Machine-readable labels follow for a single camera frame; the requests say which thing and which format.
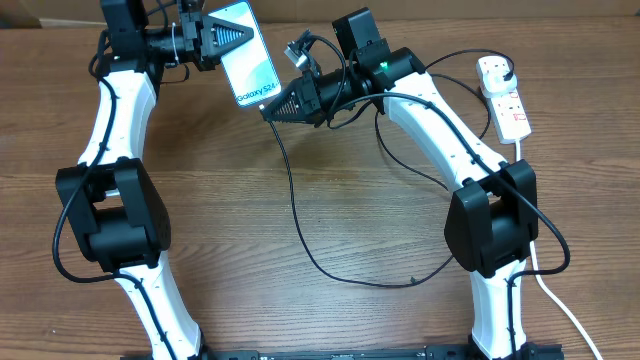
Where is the blue Galaxy smartphone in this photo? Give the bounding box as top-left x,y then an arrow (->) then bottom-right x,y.
209,1 -> 281,107

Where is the black USB charging cable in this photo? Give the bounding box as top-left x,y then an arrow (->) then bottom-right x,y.
258,48 -> 516,289

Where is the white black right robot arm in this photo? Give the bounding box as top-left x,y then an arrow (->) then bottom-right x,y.
261,8 -> 539,359

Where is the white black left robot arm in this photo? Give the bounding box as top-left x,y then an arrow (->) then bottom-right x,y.
52,1 -> 258,359

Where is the white USB charger plug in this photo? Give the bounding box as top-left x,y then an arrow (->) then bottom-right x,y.
476,55 -> 518,98

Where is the white power strip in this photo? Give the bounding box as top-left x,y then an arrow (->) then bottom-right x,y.
488,90 -> 532,144

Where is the white power strip cord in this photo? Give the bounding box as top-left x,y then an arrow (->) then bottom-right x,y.
513,139 -> 605,360

